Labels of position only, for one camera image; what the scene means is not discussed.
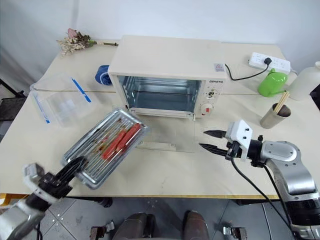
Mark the green plastic cup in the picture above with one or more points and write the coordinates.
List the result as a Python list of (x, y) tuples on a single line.
[(272, 83)]

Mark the cream toaster oven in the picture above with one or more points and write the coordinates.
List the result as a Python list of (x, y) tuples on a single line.
[(165, 57)]

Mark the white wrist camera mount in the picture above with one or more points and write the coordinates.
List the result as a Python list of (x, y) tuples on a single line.
[(30, 172), (241, 131)]

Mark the metal caster wheel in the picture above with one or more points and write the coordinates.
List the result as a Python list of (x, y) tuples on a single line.
[(235, 233), (102, 231)]

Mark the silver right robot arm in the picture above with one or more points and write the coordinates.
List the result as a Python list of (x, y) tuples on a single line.
[(292, 160)]

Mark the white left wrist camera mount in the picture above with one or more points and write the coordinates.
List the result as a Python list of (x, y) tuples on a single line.
[(30, 172)]

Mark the wooden chopstick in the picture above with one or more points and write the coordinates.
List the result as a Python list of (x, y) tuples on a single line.
[(281, 101), (284, 101)]

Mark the silver metal baking tray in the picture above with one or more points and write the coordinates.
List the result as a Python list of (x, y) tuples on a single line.
[(100, 165)]

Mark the red sausage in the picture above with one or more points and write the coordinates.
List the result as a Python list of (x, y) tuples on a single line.
[(123, 136), (115, 148)]

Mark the white power strip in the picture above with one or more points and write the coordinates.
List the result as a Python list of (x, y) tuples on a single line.
[(280, 62)]

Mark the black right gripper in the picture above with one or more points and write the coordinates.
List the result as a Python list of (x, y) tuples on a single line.
[(233, 150)]

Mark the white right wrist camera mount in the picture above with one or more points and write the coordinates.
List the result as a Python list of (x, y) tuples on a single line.
[(241, 131)]

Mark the metal cup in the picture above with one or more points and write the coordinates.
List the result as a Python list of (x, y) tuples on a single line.
[(271, 118)]

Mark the white plastic jug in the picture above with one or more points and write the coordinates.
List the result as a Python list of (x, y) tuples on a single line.
[(303, 80)]

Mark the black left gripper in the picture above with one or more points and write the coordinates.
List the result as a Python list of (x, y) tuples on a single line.
[(56, 185)]

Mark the dark rounded shape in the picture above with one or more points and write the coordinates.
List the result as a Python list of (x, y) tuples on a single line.
[(136, 227), (196, 226)]

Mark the glass toaster oven door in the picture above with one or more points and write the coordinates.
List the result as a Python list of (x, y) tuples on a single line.
[(172, 137)]

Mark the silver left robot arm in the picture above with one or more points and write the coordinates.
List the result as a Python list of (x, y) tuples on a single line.
[(15, 220)]

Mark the black stand frame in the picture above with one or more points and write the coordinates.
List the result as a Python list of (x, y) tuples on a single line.
[(12, 100)]

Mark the clear plastic box blue latches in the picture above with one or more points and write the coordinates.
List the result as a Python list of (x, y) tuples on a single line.
[(62, 100)]

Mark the dried flower bouquet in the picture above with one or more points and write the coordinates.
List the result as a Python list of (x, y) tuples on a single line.
[(75, 42)]

